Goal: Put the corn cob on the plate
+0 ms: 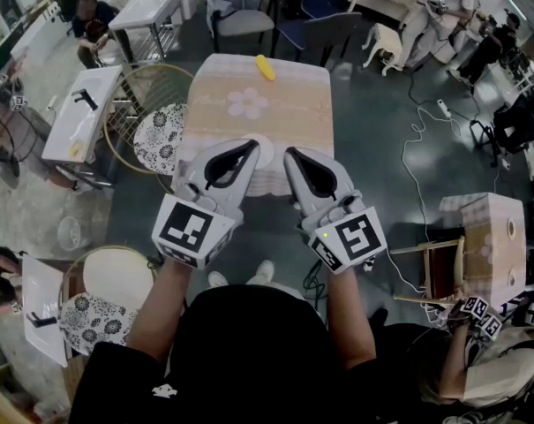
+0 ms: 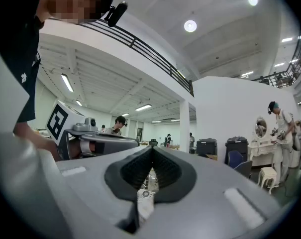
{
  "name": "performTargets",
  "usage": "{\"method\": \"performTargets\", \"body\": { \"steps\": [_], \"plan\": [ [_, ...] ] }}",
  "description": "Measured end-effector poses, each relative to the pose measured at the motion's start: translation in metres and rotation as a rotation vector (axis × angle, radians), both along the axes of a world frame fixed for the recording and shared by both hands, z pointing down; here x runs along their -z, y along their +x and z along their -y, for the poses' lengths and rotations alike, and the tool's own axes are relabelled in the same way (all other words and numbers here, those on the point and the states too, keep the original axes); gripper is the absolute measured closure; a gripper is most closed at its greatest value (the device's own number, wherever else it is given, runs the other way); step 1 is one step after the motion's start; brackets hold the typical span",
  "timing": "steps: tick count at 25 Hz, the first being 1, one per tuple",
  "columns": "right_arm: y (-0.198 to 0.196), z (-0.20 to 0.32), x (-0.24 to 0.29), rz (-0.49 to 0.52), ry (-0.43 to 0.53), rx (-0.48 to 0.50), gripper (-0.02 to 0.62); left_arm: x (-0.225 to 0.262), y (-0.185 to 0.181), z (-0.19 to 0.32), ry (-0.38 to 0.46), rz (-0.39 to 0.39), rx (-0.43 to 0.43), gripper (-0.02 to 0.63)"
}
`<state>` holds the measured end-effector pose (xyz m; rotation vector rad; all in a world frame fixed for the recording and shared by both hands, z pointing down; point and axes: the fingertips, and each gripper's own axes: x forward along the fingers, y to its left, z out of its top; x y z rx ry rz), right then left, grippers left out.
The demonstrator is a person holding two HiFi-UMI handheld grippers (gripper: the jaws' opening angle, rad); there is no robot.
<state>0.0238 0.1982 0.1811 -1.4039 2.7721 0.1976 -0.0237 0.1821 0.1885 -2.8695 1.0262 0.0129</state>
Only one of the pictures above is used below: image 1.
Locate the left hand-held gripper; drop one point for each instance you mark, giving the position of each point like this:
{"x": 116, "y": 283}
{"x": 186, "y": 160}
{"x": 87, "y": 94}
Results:
{"x": 191, "y": 230}

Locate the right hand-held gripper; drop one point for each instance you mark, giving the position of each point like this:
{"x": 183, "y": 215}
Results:
{"x": 355, "y": 236}

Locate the white round plate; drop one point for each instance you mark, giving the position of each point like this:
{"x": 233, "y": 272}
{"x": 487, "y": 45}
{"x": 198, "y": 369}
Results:
{"x": 266, "y": 153}

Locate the yellow soft object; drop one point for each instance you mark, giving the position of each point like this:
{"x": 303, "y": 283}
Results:
{"x": 265, "y": 66}

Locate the person's left forearm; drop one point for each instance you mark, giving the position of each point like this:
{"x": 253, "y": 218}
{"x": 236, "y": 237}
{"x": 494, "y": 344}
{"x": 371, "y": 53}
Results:
{"x": 158, "y": 312}

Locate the person's right forearm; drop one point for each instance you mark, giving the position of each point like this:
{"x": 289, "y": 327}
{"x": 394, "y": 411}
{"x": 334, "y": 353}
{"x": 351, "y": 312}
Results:
{"x": 350, "y": 320}

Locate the black white floral cushion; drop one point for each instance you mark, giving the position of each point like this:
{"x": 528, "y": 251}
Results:
{"x": 160, "y": 139}
{"x": 94, "y": 323}

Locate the beige flower tablecloth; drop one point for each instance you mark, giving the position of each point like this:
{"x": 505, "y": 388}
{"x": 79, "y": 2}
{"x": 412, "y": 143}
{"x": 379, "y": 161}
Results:
{"x": 293, "y": 104}

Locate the person's right white shoe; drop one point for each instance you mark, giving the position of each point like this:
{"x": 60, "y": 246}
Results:
{"x": 265, "y": 271}

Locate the person's white shoe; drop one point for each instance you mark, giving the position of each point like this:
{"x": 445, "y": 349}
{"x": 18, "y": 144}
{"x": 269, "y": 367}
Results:
{"x": 265, "y": 271}
{"x": 218, "y": 279}

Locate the person's left white shoe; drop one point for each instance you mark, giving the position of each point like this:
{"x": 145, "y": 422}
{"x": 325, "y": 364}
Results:
{"x": 218, "y": 279}

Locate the white power strip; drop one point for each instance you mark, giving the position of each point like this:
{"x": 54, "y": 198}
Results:
{"x": 444, "y": 108}

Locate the white round cushion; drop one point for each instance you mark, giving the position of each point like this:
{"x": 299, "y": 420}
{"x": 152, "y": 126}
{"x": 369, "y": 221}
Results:
{"x": 116, "y": 274}

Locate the yellow sponge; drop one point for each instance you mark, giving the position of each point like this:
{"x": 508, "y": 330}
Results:
{"x": 75, "y": 149}

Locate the grey padded chair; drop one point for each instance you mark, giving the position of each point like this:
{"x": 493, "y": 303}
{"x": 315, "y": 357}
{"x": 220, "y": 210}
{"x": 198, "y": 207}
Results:
{"x": 242, "y": 22}

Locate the blue padded chair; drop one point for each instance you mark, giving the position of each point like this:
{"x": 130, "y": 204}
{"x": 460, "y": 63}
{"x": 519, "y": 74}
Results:
{"x": 324, "y": 29}

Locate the black faucet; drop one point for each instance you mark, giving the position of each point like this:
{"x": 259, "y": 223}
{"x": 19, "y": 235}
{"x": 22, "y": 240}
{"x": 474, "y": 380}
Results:
{"x": 41, "y": 320}
{"x": 85, "y": 99}

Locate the cream carved stool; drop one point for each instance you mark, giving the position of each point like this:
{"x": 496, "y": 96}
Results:
{"x": 388, "y": 38}

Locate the clear plastic bin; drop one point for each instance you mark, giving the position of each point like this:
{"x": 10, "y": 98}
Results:
{"x": 73, "y": 233}

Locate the white table with metal legs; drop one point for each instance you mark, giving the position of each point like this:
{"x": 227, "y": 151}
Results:
{"x": 147, "y": 9}

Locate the cloth-covered overturned table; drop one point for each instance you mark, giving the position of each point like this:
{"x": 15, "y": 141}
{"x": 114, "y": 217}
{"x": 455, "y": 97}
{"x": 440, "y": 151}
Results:
{"x": 491, "y": 236}

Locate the person's black shirt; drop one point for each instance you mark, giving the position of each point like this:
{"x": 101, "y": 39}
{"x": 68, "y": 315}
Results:
{"x": 249, "y": 360}

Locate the light wooden chair frame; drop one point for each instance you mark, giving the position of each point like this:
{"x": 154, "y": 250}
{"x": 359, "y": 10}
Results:
{"x": 460, "y": 259}

